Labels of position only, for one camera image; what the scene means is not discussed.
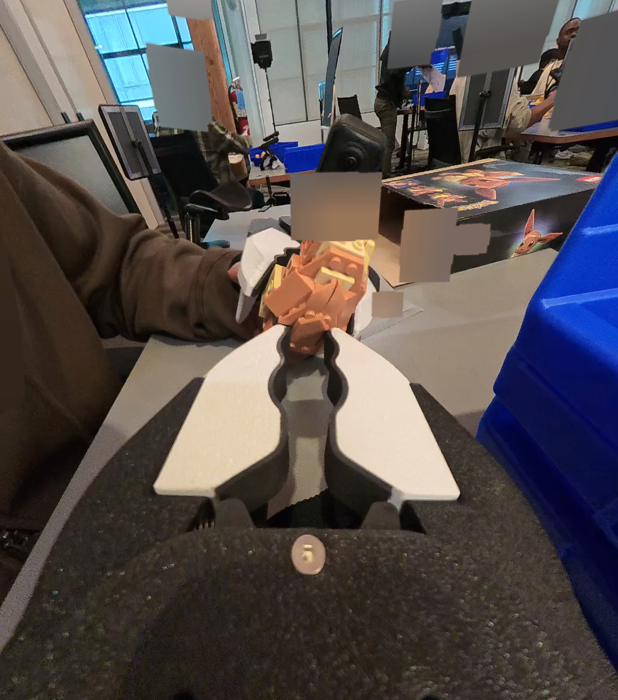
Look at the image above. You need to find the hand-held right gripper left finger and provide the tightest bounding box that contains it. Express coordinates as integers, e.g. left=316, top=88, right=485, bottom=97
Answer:
left=154, top=327, right=290, bottom=501

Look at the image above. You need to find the brown tan toy brick model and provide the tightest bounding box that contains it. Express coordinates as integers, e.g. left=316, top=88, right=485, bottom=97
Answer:
left=259, top=238, right=378, bottom=359

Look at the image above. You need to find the black computer monitor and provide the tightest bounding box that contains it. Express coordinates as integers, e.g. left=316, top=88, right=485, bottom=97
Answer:
left=0, top=119, right=143, bottom=217

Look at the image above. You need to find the blue plastic storage bin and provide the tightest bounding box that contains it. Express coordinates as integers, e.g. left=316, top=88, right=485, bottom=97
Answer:
left=492, top=134, right=618, bottom=493
left=284, top=142, right=325, bottom=171
left=476, top=394, right=618, bottom=700

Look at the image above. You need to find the printed cardboard toy box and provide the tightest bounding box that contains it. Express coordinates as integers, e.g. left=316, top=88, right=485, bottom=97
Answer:
left=379, top=159, right=600, bottom=285

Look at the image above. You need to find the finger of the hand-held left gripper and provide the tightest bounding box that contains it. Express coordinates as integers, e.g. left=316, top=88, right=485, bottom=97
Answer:
left=350, top=264, right=385, bottom=335
left=236, top=227, right=301, bottom=323

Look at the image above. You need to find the tablet on stand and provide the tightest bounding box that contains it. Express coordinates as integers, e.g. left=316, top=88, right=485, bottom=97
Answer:
left=98, top=103, right=181, bottom=240
left=459, top=70, right=517, bottom=162

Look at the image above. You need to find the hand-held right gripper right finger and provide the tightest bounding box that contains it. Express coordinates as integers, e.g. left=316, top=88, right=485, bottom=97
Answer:
left=324, top=328, right=460, bottom=501

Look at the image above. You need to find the red fire extinguisher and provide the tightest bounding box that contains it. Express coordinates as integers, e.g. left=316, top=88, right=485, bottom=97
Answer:
left=228, top=77, right=248, bottom=136

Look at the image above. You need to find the grey table with wooden edge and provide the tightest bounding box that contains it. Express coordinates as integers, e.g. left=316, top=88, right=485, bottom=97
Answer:
left=522, top=117, right=618, bottom=159

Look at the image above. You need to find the person's left forearm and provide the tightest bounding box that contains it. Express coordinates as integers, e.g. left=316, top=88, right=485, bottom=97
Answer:
left=82, top=210, right=255, bottom=342

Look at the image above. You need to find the black office chair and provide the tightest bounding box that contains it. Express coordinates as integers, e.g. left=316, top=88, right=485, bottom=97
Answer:
left=150, top=131, right=255, bottom=244

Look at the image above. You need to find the black curved monitor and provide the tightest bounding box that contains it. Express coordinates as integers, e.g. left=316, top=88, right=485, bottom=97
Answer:
left=320, top=27, right=344, bottom=129

